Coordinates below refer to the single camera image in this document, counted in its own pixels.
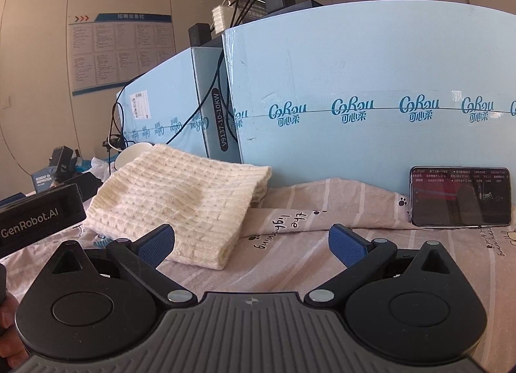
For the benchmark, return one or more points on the large light blue carton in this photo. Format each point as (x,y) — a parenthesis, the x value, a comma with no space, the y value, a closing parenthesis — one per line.
(367,91)

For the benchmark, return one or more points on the spare black handheld gripper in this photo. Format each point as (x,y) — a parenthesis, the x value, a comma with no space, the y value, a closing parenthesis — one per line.
(62,170)

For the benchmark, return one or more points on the person's left hand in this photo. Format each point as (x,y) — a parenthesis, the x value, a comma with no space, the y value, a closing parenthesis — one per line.
(12,348)

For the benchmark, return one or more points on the small dark blue box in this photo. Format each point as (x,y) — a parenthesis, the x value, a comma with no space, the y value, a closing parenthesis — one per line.
(45,179)

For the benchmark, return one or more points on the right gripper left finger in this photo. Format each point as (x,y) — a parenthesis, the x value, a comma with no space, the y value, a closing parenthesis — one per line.
(89,304)

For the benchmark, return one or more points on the pink striped bed sheet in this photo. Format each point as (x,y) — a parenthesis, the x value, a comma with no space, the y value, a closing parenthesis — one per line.
(283,244)

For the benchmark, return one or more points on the black smartphone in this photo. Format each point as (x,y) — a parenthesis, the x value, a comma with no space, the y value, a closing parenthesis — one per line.
(456,197)

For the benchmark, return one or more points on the wall notice board poster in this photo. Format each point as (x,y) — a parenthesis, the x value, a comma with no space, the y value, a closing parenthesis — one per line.
(107,50)

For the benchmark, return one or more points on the cream knitted sweater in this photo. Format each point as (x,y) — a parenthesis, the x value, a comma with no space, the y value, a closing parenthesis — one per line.
(205,201)

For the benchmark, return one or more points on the white striped ceramic bowl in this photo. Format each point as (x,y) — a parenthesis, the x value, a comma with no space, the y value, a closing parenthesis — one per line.
(131,153)

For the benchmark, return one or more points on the small black adapter box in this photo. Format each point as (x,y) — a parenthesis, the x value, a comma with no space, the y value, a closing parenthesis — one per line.
(199,34)

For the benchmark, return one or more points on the white crumpled plastic bag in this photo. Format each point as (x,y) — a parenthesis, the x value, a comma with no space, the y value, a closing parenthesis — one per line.
(101,169)

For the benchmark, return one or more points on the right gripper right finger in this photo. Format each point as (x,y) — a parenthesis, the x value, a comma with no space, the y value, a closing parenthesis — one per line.
(412,306)

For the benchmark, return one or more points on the white power strip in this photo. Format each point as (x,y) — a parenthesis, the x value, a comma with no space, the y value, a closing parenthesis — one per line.
(222,18)

